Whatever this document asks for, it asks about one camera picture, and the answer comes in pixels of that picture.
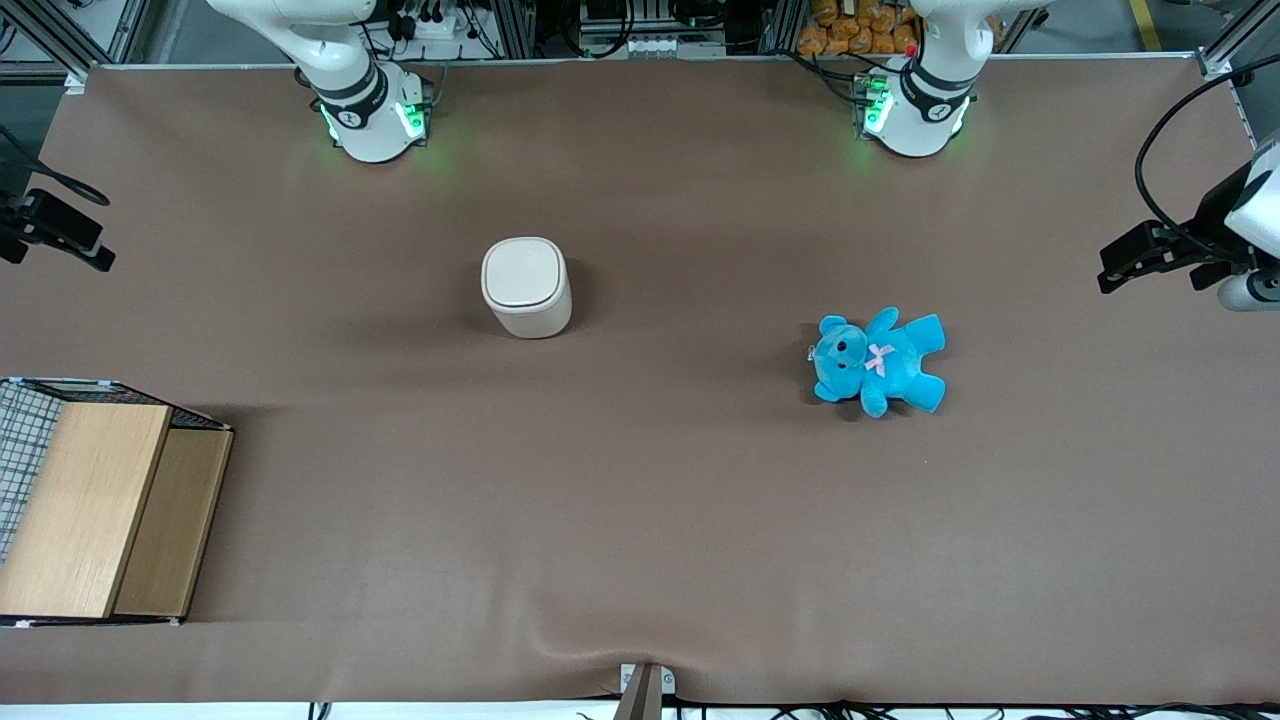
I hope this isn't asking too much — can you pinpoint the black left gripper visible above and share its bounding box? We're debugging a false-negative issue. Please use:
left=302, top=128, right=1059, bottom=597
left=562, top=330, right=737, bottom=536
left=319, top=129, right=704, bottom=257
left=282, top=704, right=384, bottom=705
left=1098, top=160, right=1253, bottom=294

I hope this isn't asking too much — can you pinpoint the beige lidded trash can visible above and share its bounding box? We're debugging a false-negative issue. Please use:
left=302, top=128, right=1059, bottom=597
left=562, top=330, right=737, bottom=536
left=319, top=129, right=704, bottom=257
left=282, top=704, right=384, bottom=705
left=481, top=237, right=573, bottom=339

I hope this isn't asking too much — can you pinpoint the blue teddy bear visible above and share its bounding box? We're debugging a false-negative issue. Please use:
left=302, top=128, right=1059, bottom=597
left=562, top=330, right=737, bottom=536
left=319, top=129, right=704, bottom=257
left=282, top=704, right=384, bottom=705
left=808, top=307, right=947, bottom=419

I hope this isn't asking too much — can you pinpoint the white connector strip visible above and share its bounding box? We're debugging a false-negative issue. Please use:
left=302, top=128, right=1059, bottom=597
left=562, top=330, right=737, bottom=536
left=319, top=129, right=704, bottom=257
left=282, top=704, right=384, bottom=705
left=622, top=35, right=727, bottom=59

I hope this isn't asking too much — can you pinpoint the aluminium frame profile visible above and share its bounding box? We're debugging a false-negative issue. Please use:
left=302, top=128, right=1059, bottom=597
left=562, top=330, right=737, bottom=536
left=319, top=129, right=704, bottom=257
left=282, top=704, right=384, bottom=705
left=0, top=0, right=151, bottom=91
left=1195, top=0, right=1280, bottom=79

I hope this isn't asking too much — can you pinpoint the wooden rack with wire mesh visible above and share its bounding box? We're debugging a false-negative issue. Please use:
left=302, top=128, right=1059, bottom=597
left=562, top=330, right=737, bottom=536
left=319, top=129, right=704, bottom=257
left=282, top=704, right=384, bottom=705
left=0, top=377, right=236, bottom=628

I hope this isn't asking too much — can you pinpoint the orange plush toys pile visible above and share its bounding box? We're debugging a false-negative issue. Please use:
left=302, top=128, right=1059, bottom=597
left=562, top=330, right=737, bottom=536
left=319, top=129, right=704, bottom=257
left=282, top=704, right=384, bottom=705
left=797, top=0, right=921, bottom=57

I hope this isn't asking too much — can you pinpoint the brown table mat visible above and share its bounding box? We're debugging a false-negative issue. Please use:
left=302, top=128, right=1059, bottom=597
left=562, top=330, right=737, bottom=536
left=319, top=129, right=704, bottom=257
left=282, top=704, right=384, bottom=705
left=0, top=55, right=1280, bottom=707

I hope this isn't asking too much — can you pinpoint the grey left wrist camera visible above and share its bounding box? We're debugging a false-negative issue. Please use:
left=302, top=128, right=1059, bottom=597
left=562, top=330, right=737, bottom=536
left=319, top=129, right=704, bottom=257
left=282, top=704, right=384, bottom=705
left=1217, top=270, right=1280, bottom=313

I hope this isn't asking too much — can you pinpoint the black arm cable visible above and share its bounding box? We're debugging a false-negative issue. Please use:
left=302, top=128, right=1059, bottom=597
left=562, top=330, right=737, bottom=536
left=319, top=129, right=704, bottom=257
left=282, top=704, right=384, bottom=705
left=0, top=125, right=111, bottom=206
left=1135, top=65, right=1280, bottom=256

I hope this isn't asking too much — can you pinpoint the white power strip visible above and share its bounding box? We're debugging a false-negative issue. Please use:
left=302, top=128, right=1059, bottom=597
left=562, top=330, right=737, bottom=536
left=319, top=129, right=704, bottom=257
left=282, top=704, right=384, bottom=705
left=398, top=10, right=483, bottom=43

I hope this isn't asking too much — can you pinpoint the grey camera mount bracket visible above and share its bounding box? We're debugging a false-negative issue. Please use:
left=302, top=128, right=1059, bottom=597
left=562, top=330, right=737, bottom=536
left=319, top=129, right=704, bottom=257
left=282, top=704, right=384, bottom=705
left=612, top=662, right=677, bottom=720

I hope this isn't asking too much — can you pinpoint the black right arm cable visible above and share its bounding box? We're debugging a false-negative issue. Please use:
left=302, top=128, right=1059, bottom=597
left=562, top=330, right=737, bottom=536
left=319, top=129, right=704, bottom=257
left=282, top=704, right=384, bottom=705
left=0, top=125, right=111, bottom=206

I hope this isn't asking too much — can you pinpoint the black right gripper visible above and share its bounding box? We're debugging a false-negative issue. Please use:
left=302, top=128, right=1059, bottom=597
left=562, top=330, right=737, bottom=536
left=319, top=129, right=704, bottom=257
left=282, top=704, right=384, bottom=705
left=0, top=190, right=116, bottom=273

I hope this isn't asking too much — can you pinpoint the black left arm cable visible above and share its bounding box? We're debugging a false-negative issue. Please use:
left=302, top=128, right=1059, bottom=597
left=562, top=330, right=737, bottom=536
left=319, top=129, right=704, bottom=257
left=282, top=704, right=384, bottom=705
left=1135, top=65, right=1280, bottom=256

